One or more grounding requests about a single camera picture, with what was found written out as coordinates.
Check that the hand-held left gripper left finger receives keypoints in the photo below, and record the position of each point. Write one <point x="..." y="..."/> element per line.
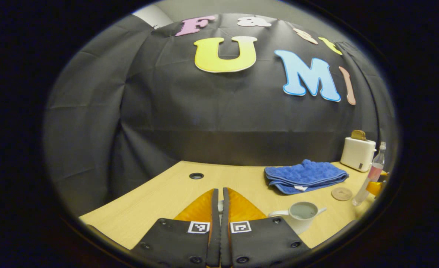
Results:
<point x="214" y="230"/>

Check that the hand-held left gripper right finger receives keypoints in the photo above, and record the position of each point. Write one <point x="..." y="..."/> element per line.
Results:
<point x="225" y="230"/>

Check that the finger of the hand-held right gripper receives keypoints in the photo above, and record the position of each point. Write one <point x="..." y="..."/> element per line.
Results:
<point x="375" y="188"/>

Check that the clear plastic water bottle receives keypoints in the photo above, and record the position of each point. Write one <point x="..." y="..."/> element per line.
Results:
<point x="374" y="175"/>

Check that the round wooden coaster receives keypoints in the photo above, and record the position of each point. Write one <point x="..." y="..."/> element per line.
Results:
<point x="341" y="194"/>

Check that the white teacup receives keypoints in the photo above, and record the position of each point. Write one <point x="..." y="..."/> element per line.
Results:
<point x="297" y="224"/>

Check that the white toaster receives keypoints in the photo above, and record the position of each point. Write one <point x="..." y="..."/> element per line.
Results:
<point x="357" y="152"/>

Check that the brown bread slice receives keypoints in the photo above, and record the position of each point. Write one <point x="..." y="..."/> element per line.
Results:
<point x="358" y="135"/>

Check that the folded blue towel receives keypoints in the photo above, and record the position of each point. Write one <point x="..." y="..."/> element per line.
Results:
<point x="305" y="175"/>

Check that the black backdrop cloth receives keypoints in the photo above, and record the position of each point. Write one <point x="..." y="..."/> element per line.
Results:
<point x="189" y="111"/>

